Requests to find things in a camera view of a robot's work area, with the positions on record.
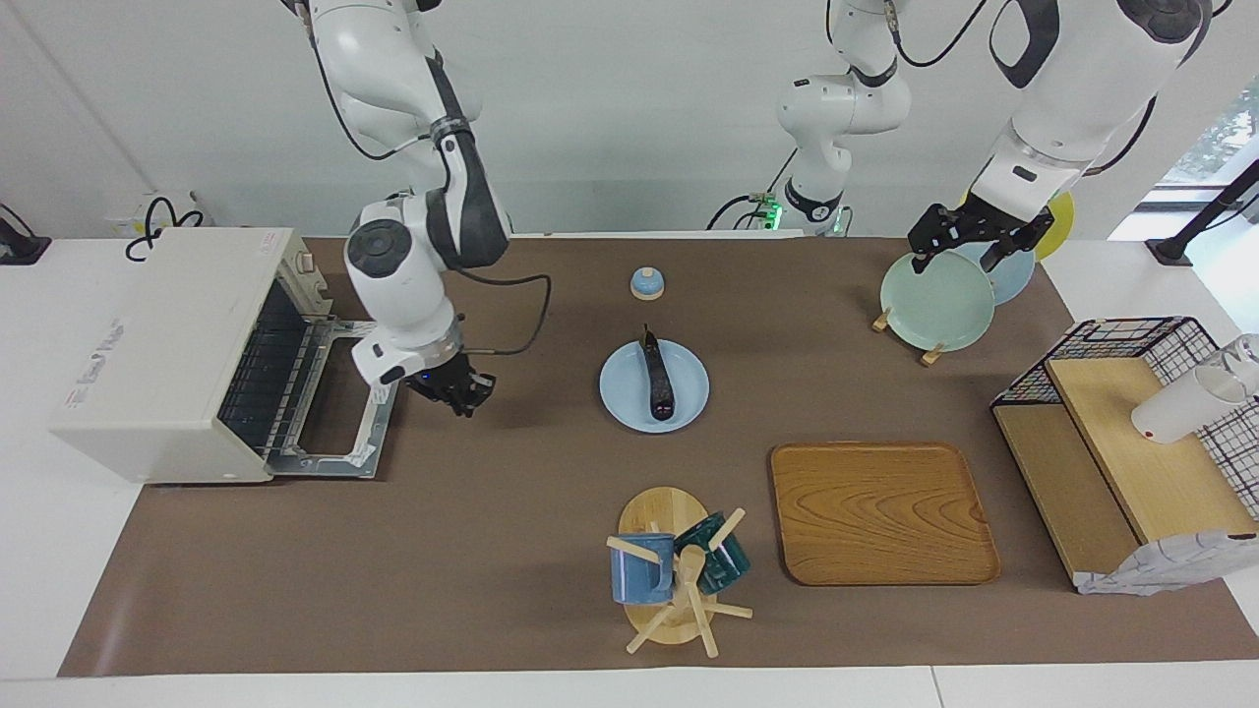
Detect black table clamp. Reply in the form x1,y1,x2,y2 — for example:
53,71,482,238
0,204,52,266

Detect wooden wire-top shelf box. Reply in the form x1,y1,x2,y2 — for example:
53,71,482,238
990,316,1259,522

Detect dark purple eggplant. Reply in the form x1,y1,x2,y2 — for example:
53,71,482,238
641,324,678,422

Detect large light blue plate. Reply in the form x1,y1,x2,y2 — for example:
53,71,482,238
949,236,1036,306

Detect wooden two-tier shelf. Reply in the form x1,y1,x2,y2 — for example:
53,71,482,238
991,356,1259,583

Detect white plastic cup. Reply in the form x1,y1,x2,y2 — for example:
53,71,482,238
1130,362,1248,445

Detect wooden mug tree stand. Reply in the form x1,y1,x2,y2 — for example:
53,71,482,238
605,486,754,658

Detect black oven power cable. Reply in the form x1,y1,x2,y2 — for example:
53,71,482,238
125,195,208,263

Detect pale green plate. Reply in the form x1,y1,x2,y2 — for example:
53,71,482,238
879,250,996,353

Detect black arm base cable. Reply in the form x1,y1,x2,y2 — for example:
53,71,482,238
706,147,800,232

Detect wooden serving tray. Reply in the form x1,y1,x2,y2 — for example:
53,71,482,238
769,442,1002,587

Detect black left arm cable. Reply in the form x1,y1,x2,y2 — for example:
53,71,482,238
888,0,1160,180

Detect beige toaster oven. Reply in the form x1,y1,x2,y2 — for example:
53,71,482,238
49,226,399,485

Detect wooden plate rack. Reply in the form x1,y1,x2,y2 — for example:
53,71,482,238
871,307,945,367

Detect toaster oven glass door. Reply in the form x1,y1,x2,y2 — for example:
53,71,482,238
266,317,399,481

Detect white patterned cloth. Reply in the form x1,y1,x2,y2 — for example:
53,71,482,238
1075,374,1259,597

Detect small light blue plate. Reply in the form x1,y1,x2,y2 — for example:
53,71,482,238
599,339,710,434

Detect black camera stand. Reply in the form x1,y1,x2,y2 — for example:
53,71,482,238
1146,157,1259,266

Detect clear glass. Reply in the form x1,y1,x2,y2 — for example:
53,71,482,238
1220,332,1259,396

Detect blue mug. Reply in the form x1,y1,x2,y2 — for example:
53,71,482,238
610,532,677,606

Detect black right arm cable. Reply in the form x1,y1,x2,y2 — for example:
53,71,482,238
313,54,552,357

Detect window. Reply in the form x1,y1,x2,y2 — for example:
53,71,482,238
1161,74,1259,188

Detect white power strip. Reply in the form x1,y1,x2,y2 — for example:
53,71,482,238
106,190,212,240

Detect dark green mug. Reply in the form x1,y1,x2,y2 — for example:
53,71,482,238
674,511,752,596

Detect yellow plate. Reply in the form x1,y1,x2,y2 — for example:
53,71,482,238
959,189,1076,262

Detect brown table mat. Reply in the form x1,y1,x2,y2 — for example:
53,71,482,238
57,236,1259,678

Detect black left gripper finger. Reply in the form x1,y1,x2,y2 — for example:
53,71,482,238
979,218,1056,274
907,224,963,276

